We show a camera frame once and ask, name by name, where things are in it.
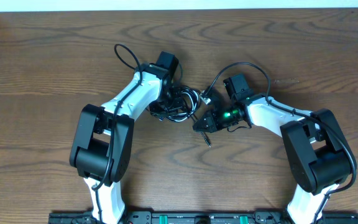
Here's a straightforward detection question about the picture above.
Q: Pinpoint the black braided cable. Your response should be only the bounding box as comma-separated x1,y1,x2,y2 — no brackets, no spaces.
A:
169,85,213,148

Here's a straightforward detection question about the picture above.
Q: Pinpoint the black and white cable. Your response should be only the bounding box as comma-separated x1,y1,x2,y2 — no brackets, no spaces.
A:
166,88,200,123

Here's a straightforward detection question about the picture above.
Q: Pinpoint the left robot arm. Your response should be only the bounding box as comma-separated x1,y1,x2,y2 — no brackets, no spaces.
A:
69,52,179,223

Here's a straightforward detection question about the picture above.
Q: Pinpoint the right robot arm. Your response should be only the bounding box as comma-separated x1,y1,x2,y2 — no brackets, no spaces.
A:
193,74,357,223

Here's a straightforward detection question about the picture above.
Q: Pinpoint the right camera cable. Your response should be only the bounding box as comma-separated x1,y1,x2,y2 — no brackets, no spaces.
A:
203,62,357,224

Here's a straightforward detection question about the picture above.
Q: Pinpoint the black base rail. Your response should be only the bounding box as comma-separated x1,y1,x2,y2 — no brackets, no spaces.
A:
48,210,358,224

